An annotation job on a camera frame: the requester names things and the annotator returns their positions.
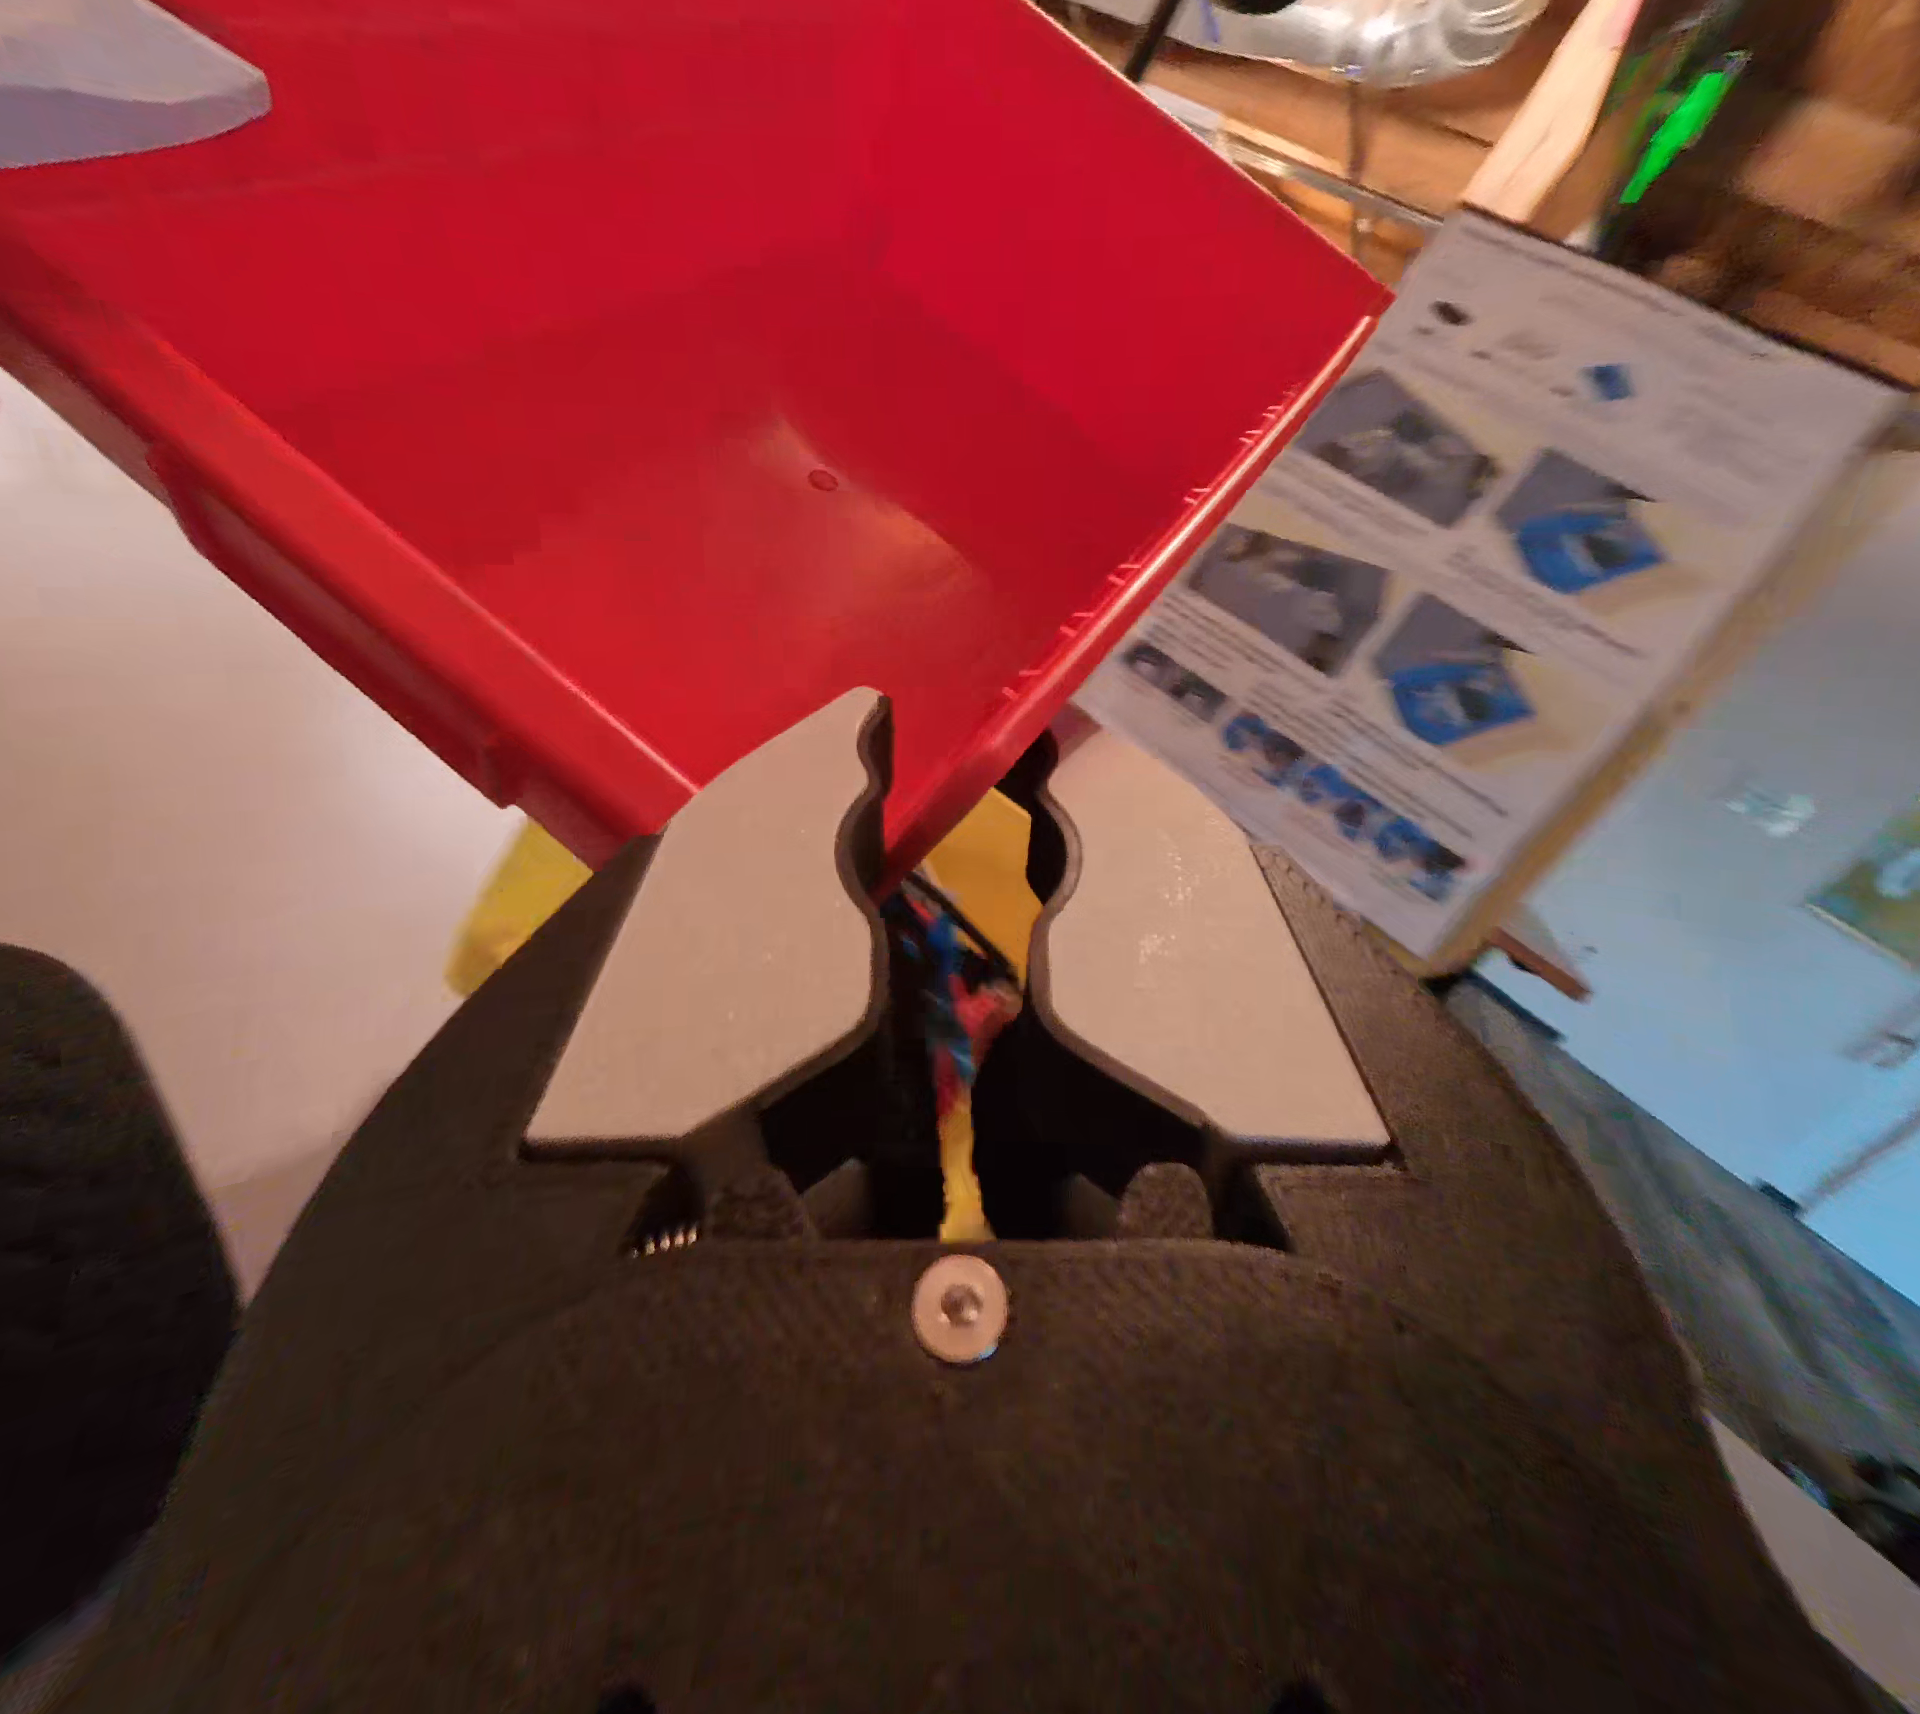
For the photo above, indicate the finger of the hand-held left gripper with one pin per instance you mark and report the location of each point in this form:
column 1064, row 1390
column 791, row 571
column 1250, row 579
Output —
column 104, row 72

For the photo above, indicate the green lit sign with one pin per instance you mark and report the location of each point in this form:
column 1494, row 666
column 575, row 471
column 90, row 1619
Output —
column 1680, row 133

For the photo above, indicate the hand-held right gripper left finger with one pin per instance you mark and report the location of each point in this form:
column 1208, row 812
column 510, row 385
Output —
column 721, row 949

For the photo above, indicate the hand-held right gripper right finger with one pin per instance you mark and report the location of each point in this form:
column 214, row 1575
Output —
column 1184, row 979

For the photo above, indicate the red plastic bin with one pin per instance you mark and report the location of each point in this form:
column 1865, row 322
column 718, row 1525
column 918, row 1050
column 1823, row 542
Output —
column 601, row 318

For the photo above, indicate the black wrist rest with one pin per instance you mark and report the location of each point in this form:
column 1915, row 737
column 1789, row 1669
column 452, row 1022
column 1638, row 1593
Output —
column 104, row 1219

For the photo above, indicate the yellow plastic bin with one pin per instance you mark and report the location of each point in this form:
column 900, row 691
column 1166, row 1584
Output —
column 519, row 912

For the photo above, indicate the instruction poster board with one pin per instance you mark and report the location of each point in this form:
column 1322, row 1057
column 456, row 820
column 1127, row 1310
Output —
column 1501, row 514

